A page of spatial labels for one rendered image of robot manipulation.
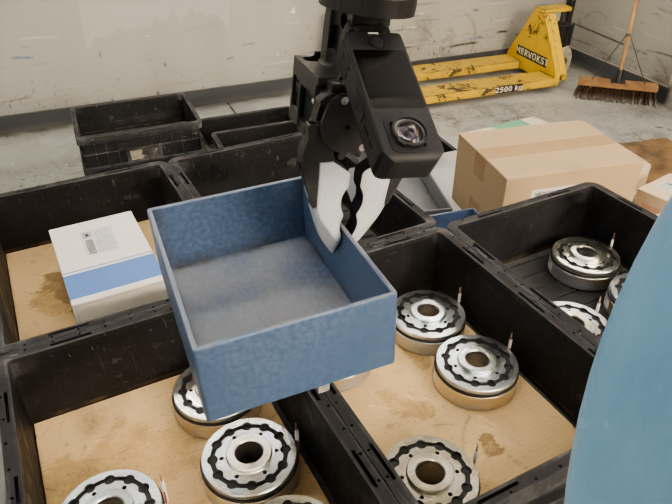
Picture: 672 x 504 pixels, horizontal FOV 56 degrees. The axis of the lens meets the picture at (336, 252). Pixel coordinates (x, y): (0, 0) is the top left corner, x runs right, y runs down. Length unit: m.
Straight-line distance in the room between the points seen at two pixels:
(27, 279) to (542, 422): 0.77
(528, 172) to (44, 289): 0.87
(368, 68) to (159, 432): 0.50
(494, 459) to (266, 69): 3.49
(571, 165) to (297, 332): 0.96
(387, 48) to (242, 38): 3.50
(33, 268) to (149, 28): 2.84
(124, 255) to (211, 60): 3.08
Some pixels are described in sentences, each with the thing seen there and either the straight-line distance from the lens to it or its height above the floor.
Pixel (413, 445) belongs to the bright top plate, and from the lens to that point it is 0.72.
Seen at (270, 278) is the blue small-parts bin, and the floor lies 1.07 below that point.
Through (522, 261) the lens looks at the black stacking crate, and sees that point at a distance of 1.07.
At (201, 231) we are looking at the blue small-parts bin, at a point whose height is 1.10.
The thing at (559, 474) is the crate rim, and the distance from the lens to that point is 0.64.
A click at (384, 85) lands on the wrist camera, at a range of 0.45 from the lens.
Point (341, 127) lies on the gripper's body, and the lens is 0.48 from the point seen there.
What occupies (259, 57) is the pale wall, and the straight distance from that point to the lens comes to 4.01.
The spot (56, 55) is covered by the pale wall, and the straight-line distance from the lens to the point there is 3.84.
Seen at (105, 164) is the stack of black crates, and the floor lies 0.49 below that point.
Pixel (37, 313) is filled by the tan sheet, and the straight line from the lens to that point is 1.01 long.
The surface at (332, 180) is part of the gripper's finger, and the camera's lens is 0.50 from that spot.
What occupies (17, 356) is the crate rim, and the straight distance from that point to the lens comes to 0.79.
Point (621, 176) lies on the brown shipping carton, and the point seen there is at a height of 0.83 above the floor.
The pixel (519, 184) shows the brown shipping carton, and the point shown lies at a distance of 1.26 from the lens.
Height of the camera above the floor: 1.42
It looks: 34 degrees down
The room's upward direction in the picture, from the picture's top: straight up
